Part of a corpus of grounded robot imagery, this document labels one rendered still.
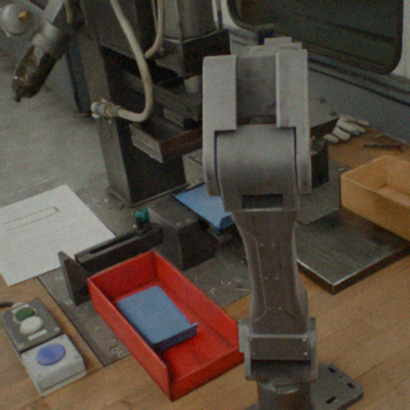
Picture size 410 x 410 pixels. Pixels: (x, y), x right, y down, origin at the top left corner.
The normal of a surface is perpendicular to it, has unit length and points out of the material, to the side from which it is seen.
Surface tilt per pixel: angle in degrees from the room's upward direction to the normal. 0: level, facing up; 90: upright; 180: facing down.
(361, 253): 0
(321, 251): 0
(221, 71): 50
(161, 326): 0
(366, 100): 90
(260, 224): 104
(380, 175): 90
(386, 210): 90
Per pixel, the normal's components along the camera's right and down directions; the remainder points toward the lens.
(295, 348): -0.11, 0.69
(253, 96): -0.17, 0.27
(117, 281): 0.53, 0.36
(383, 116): -0.87, 0.33
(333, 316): -0.12, -0.87
